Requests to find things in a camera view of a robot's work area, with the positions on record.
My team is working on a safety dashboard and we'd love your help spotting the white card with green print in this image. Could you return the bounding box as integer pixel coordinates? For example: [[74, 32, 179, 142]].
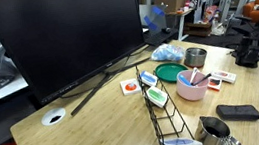
[[145, 84, 170, 110]]

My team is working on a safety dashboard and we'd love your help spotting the abc picture card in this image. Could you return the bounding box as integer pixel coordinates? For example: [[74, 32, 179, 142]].
[[206, 74, 225, 93]]

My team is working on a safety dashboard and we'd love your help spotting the white desk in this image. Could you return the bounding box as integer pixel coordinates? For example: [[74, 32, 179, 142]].
[[165, 6, 200, 43]]

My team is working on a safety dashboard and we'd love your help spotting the green plate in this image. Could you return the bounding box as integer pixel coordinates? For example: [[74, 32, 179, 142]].
[[153, 60, 190, 86]]

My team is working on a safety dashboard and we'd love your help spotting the black utensil handle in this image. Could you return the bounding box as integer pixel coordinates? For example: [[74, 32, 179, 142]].
[[189, 72, 214, 88]]

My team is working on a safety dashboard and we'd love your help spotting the black board eraser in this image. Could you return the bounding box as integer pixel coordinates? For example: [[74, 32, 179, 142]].
[[215, 99, 259, 126]]

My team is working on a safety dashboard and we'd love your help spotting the pink bowl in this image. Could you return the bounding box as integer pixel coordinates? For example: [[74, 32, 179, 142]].
[[174, 67, 213, 104]]

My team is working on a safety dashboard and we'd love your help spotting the grey white cabinet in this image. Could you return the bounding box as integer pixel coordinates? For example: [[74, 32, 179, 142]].
[[209, 0, 256, 25]]

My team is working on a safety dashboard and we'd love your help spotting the white card with blue print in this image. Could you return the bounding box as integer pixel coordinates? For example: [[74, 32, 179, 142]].
[[138, 68, 159, 89], [163, 135, 203, 145]]

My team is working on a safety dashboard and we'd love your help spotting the white utensil handle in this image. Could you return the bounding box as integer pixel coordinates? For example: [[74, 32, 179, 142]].
[[187, 67, 200, 84]]

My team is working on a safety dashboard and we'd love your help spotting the black monitor stand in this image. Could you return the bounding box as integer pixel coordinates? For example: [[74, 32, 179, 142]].
[[63, 57, 158, 118]]

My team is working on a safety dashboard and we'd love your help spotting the blue and white utensil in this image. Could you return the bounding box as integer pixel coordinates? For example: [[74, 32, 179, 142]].
[[177, 73, 193, 89]]

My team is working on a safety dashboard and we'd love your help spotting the colourful snack bag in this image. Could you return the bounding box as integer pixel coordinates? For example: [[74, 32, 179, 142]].
[[202, 4, 222, 23]]

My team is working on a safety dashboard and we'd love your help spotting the low wooden shelf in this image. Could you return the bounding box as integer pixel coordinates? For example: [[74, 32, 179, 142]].
[[183, 18, 213, 40]]

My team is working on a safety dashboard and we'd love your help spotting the white round cable grommet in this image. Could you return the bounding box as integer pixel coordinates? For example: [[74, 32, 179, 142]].
[[39, 106, 69, 127]]

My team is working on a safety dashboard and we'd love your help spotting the black mechanical clamp stand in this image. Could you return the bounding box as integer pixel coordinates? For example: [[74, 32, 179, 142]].
[[229, 33, 259, 77]]

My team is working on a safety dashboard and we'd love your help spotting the silver metal can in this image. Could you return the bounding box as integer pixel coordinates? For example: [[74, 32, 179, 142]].
[[182, 45, 210, 70]]

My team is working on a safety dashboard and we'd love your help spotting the black computer mouse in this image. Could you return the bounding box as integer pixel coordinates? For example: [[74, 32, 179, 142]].
[[161, 26, 173, 35]]

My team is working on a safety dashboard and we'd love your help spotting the black wire rack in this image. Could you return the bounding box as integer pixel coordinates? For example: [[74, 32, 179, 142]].
[[134, 58, 197, 145]]

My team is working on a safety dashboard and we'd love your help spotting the clear panel with blue tape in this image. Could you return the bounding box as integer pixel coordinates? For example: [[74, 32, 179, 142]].
[[139, 1, 170, 36]]

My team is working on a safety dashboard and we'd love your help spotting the silver metal cup with handle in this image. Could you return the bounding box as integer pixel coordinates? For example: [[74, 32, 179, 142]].
[[191, 111, 243, 145]]

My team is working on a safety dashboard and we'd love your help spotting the black keyboard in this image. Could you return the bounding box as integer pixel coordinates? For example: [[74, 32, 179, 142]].
[[143, 27, 181, 49]]

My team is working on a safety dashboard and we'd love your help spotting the blue printed plastic bag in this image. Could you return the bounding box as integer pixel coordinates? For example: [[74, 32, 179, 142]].
[[148, 40, 186, 66]]

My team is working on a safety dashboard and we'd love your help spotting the white plastic bag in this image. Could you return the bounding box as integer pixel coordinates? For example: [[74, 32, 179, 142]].
[[209, 18, 229, 38]]

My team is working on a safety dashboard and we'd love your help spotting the cardboard box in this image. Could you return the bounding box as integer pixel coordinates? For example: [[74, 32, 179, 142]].
[[153, 0, 190, 16]]

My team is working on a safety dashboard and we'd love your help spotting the white card with orange print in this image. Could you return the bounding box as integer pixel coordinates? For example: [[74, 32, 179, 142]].
[[118, 77, 142, 97]]

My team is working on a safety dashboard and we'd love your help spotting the large black monitor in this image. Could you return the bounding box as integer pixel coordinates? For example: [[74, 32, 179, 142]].
[[0, 0, 153, 113]]

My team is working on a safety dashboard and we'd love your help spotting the white card with red print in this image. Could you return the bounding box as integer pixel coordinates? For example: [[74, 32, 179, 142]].
[[210, 67, 239, 87]]

